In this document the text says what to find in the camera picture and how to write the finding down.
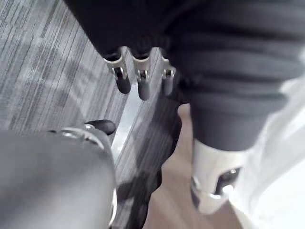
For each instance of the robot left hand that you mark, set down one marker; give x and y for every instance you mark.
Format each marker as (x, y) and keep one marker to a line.
(214, 47)

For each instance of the dark robot foot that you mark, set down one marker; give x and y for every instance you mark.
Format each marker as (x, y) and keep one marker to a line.
(102, 126)

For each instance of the white bed sheet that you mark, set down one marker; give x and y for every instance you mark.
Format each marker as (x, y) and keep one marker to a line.
(271, 162)

